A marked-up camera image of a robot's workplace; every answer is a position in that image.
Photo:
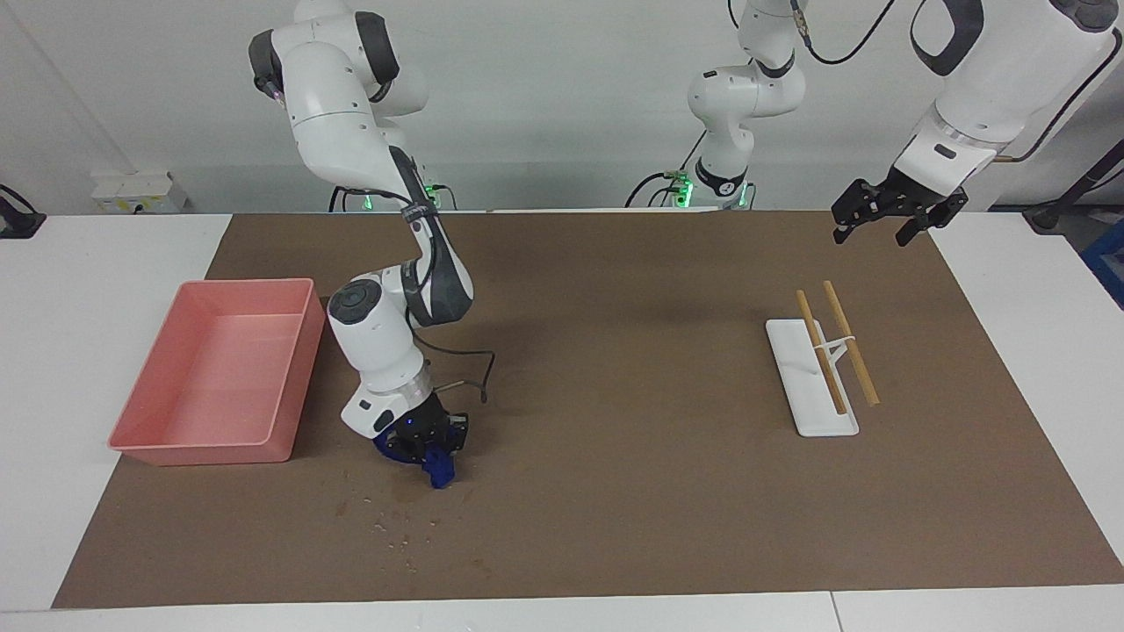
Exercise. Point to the blue towel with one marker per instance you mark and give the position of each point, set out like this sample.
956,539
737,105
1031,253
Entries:
439,474

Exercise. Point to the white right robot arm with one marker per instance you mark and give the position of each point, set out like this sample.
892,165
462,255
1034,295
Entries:
378,342

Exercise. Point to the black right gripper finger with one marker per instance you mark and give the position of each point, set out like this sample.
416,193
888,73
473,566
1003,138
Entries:
457,432
420,454

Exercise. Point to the brown wooden dowel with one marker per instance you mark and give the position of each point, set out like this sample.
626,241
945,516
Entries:
833,386

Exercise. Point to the white socket box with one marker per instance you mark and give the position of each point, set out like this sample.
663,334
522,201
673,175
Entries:
140,193

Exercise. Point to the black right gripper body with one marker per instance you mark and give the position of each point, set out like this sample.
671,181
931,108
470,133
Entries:
417,426

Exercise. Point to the black tripod leg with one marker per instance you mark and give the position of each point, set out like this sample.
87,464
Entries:
1045,215

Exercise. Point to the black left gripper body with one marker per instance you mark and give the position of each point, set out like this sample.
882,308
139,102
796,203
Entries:
913,193

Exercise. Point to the light wooden dowel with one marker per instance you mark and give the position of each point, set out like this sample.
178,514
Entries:
864,377

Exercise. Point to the black table clamp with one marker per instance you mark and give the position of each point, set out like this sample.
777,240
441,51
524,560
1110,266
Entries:
22,224

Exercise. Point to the pink plastic bin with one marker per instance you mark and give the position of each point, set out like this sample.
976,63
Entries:
219,369

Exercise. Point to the white rack base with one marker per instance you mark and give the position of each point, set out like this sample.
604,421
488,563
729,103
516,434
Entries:
812,412

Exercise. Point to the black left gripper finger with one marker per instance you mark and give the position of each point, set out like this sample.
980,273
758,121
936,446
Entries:
856,204
935,218

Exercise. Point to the brown table mat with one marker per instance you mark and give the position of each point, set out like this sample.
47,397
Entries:
615,483

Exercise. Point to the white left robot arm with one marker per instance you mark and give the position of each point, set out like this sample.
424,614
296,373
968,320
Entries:
992,79

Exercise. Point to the blue crate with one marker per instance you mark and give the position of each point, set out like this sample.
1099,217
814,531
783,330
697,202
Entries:
1111,263

